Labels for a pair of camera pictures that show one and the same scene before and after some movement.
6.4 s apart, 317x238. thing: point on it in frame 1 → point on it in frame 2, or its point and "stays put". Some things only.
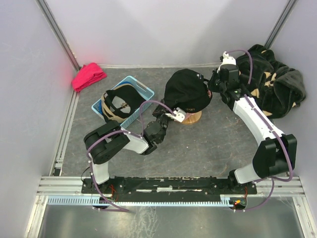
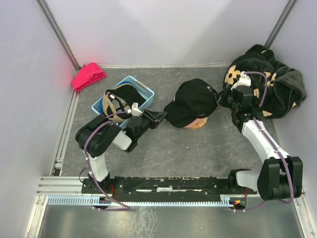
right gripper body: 216,84 → 226,99
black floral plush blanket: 278,89 stays put
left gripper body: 161,116 → 147,123
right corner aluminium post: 280,24 stays put
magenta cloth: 88,75 stays put
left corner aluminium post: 59,34 stays put
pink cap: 188,114 → 194,122
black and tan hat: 121,101 stays put
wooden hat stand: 193,118 → 199,123
